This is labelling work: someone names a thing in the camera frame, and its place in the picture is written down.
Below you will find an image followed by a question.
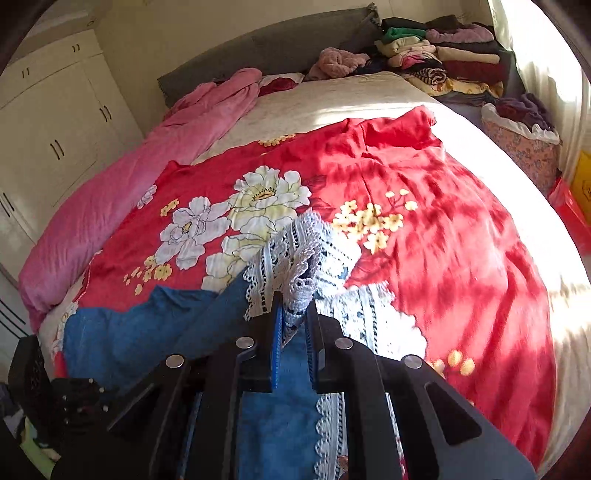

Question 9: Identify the cream curtain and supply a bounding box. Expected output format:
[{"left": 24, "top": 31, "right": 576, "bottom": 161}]
[{"left": 489, "top": 0, "right": 591, "bottom": 176}]

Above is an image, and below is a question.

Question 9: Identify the red bag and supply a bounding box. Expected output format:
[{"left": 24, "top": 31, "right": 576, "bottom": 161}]
[{"left": 549, "top": 178, "right": 591, "bottom": 254}]

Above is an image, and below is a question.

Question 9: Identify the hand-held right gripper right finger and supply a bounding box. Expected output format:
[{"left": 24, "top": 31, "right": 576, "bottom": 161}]
[{"left": 305, "top": 299, "right": 539, "bottom": 480}]

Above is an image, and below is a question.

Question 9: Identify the floral fabric basket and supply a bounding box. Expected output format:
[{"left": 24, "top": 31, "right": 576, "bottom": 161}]
[{"left": 480, "top": 102, "right": 561, "bottom": 197}]

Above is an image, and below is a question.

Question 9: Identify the green cloth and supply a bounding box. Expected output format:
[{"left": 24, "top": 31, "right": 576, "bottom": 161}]
[{"left": 18, "top": 418, "right": 57, "bottom": 478}]

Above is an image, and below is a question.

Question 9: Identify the red floral blanket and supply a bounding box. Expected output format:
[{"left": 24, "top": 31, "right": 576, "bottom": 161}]
[{"left": 37, "top": 105, "right": 557, "bottom": 469}]

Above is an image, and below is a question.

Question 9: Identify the yellow box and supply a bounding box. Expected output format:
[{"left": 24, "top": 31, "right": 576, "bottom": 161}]
[{"left": 570, "top": 150, "right": 591, "bottom": 208}]

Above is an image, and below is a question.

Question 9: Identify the purple garment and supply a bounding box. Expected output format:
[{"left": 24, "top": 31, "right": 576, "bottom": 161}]
[{"left": 495, "top": 93, "right": 555, "bottom": 132}]

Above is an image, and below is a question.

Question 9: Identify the dark red garment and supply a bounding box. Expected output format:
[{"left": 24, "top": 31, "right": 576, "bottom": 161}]
[{"left": 257, "top": 78, "right": 298, "bottom": 97}]

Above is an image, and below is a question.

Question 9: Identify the blue denim garment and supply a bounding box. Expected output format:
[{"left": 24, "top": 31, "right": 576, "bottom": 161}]
[{"left": 62, "top": 211, "right": 428, "bottom": 480}]

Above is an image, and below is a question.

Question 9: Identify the stack of folded clothes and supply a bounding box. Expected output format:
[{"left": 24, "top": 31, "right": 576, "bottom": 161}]
[{"left": 353, "top": 15, "right": 513, "bottom": 104}]

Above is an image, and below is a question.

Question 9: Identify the pink fluffy garment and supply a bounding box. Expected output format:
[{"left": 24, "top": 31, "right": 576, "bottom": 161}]
[{"left": 305, "top": 47, "right": 370, "bottom": 81}]

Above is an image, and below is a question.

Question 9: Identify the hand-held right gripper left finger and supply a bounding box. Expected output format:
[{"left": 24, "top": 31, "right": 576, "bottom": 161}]
[{"left": 51, "top": 292, "right": 284, "bottom": 480}]

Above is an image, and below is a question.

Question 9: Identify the grey padded headboard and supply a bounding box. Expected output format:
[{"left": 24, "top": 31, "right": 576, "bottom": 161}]
[{"left": 157, "top": 4, "right": 384, "bottom": 108}]

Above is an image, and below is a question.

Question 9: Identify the pink quilt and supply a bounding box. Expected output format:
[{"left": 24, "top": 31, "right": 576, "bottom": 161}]
[{"left": 18, "top": 68, "right": 264, "bottom": 333}]

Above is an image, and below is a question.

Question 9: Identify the white wardrobe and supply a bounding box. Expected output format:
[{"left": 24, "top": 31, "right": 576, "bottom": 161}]
[{"left": 0, "top": 30, "right": 145, "bottom": 333}]

